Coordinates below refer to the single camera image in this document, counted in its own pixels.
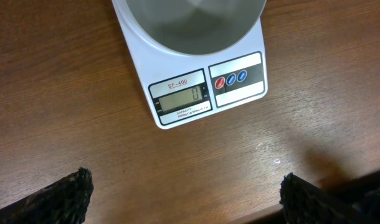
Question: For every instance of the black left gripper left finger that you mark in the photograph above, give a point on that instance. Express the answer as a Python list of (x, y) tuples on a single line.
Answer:
[(64, 202)]

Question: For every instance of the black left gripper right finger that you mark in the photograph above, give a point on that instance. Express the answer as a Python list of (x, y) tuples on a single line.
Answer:
[(303, 202)]

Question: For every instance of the white bowl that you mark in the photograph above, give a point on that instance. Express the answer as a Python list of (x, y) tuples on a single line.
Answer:
[(196, 27)]

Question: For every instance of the white kitchen scale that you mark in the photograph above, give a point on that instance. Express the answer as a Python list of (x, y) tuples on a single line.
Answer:
[(180, 88)]

